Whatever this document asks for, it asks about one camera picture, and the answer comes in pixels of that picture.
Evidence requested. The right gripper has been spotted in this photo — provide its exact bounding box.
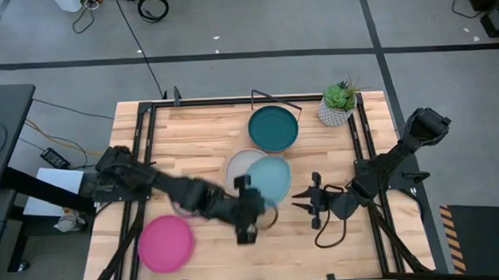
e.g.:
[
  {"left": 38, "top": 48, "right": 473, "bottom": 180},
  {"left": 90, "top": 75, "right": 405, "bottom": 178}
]
[{"left": 289, "top": 170, "right": 361, "bottom": 232}]

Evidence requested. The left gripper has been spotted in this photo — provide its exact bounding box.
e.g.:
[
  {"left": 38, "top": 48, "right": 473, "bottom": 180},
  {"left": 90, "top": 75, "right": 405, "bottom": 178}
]
[{"left": 232, "top": 174, "right": 275, "bottom": 246}]

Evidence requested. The light blue plate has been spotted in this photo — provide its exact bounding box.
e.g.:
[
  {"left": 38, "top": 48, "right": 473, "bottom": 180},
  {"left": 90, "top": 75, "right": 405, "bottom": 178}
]
[{"left": 245, "top": 155, "right": 294, "bottom": 209}]

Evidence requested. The beige grey plate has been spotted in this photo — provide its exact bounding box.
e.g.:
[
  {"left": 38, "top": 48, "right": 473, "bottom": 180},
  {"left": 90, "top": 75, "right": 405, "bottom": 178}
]
[{"left": 223, "top": 147, "right": 270, "bottom": 192}]

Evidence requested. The dark teal plate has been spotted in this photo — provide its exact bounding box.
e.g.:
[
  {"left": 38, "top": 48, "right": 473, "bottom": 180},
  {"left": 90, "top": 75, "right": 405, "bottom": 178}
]
[{"left": 247, "top": 104, "right": 301, "bottom": 155}]

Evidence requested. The succulent in white pot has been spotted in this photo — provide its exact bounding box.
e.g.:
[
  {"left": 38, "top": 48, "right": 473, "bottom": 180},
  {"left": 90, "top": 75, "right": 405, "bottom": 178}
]
[{"left": 315, "top": 73, "right": 373, "bottom": 129}]

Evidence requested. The pink plate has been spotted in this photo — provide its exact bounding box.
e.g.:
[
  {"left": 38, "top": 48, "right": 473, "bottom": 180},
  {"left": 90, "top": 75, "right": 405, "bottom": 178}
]
[{"left": 136, "top": 214, "right": 196, "bottom": 275}]

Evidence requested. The black yellow striped mat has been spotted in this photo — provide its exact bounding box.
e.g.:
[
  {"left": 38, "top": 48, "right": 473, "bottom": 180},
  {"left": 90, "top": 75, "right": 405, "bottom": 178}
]
[{"left": 438, "top": 202, "right": 499, "bottom": 277}]

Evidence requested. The crumpled white bag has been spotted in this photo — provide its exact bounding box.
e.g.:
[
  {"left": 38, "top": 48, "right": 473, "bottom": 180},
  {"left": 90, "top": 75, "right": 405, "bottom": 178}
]
[{"left": 53, "top": 206, "right": 88, "bottom": 234}]

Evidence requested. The white flat box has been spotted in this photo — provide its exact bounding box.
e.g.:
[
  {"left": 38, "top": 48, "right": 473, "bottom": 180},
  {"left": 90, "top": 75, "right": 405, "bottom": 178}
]
[{"left": 21, "top": 165, "right": 87, "bottom": 219}]

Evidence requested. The black power adapter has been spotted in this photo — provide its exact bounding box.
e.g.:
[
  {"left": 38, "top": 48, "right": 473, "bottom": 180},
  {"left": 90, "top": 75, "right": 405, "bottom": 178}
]
[{"left": 39, "top": 146, "right": 72, "bottom": 170}]

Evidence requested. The black box with grey face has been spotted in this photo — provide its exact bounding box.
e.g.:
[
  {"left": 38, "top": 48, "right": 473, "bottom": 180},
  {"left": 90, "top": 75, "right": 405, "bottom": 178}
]
[{"left": 479, "top": 5, "right": 499, "bottom": 40}]

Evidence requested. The black desk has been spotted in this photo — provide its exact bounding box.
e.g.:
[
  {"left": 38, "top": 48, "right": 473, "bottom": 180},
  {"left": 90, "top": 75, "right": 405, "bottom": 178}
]
[{"left": 0, "top": 81, "right": 97, "bottom": 274}]

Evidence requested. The white container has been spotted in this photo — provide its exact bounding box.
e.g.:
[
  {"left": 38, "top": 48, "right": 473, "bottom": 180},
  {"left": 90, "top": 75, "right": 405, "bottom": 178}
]
[{"left": 52, "top": 0, "right": 84, "bottom": 15}]

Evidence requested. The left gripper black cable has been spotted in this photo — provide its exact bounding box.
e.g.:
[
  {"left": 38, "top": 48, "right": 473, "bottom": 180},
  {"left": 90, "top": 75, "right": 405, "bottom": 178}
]
[{"left": 254, "top": 204, "right": 280, "bottom": 231}]

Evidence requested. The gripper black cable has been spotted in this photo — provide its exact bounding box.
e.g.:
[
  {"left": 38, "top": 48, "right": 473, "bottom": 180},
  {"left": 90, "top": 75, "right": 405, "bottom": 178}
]
[
  {"left": 312, "top": 183, "right": 349, "bottom": 250},
  {"left": 254, "top": 204, "right": 280, "bottom": 231}
]

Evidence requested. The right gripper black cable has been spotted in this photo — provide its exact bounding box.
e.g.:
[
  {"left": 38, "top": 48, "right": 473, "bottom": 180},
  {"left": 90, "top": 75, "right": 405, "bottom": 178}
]
[{"left": 312, "top": 183, "right": 349, "bottom": 250}]

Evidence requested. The black metal table frame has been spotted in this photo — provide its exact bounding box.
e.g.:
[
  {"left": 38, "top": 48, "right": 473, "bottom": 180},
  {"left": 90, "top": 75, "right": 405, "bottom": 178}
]
[{"left": 80, "top": 77, "right": 437, "bottom": 280}]

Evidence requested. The long black floor cable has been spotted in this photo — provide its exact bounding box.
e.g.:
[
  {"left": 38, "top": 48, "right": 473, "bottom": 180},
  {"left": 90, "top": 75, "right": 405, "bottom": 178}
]
[{"left": 113, "top": 0, "right": 168, "bottom": 102}]

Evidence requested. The yellow floor cable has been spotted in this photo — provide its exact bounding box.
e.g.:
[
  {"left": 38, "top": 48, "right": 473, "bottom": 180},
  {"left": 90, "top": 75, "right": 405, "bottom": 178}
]
[{"left": 23, "top": 115, "right": 106, "bottom": 160}]

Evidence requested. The coiled black cable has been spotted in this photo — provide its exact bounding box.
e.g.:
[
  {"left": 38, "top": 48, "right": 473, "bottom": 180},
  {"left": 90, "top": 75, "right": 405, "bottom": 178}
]
[{"left": 136, "top": 0, "right": 171, "bottom": 24}]

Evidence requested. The thin black looped cable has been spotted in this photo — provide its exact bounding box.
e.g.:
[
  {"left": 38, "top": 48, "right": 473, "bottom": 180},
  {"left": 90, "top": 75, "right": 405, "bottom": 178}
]
[{"left": 451, "top": 0, "right": 484, "bottom": 21}]

